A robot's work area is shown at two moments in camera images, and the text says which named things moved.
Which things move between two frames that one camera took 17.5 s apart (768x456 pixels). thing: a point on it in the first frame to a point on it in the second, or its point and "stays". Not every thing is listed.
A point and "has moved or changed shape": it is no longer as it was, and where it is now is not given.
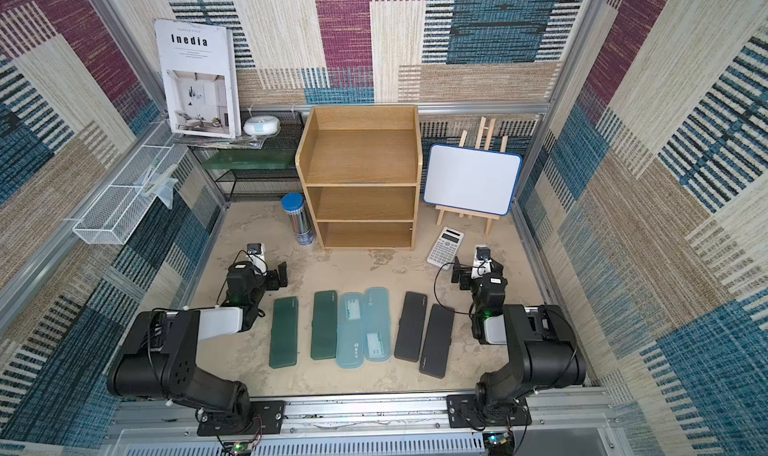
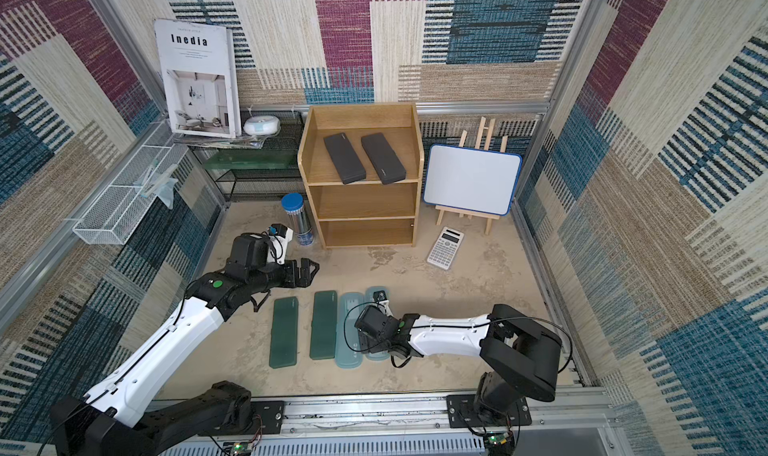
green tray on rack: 251,159 stays
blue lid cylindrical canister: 293,203 stays
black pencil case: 437,345 to 384,160
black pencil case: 411,327 has moved or changed shape
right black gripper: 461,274 to 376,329
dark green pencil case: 284,333 stays
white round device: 262,125 stays
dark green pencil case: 324,325 stays
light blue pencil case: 350,331 stays
